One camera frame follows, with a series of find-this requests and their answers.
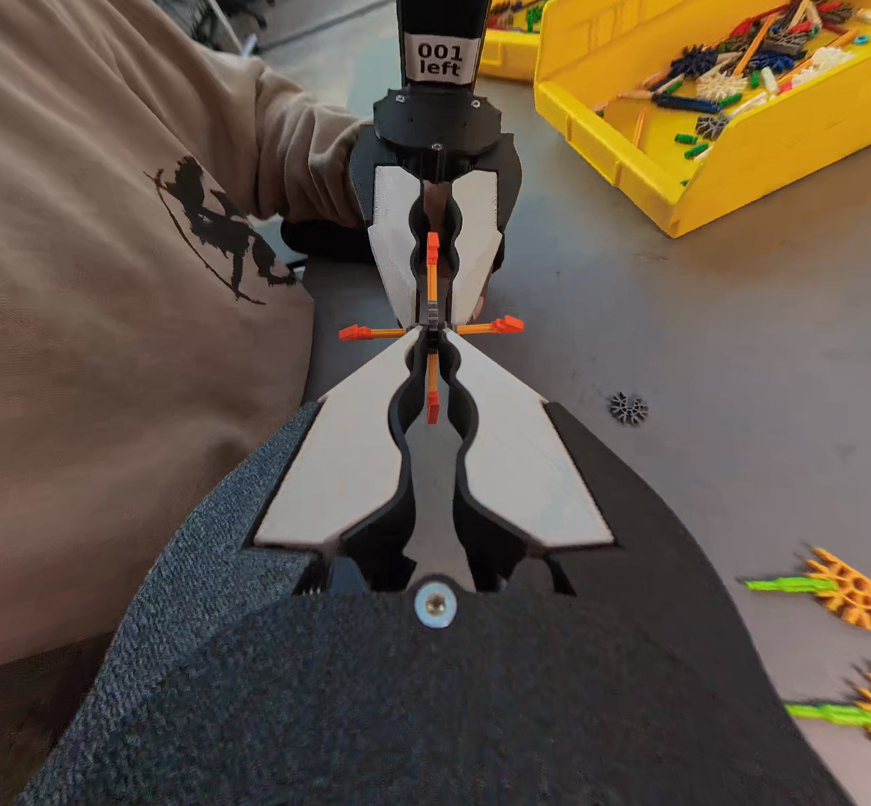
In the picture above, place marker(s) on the yellow bin with colourful pieces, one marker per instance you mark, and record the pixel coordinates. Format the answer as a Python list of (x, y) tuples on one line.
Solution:
[(748, 159)]

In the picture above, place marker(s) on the toy model with red rod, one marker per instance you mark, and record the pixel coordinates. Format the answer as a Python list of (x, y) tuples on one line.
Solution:
[(844, 588)]

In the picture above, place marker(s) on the yellow plastic bin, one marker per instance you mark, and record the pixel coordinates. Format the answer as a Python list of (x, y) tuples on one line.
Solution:
[(503, 57)]

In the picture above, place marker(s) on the orange small connector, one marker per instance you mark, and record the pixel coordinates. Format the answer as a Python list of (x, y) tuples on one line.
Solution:
[(509, 325), (433, 406), (355, 333), (433, 248)]

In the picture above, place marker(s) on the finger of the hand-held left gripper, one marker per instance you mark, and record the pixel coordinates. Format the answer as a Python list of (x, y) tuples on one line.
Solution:
[(391, 227), (480, 227)]

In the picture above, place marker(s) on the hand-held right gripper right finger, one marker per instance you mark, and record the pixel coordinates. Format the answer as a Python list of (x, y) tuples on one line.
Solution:
[(537, 472)]

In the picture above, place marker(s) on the person's left forearm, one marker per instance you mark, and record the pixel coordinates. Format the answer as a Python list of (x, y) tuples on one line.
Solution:
[(306, 152)]

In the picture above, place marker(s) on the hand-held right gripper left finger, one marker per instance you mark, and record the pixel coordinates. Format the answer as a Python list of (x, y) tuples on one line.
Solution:
[(333, 472)]

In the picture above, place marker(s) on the pile of colourful construction pieces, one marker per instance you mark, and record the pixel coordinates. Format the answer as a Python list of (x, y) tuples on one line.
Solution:
[(748, 64)]

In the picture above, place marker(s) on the person's left hand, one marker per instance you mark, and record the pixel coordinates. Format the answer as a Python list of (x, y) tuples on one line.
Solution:
[(482, 302)]

